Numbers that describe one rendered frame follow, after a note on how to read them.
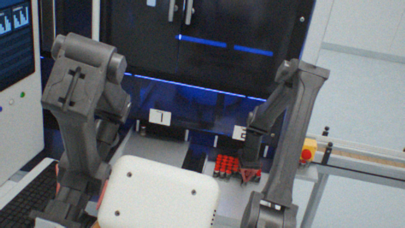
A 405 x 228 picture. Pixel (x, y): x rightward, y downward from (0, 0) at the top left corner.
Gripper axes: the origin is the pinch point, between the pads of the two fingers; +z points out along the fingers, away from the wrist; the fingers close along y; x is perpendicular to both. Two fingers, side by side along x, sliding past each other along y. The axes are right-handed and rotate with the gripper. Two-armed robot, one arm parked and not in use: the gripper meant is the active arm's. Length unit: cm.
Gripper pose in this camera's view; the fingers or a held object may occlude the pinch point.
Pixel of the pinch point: (245, 177)
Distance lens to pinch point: 157.0
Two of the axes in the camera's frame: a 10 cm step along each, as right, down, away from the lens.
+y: -1.0, -4.9, 8.6
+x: -9.9, -0.5, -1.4
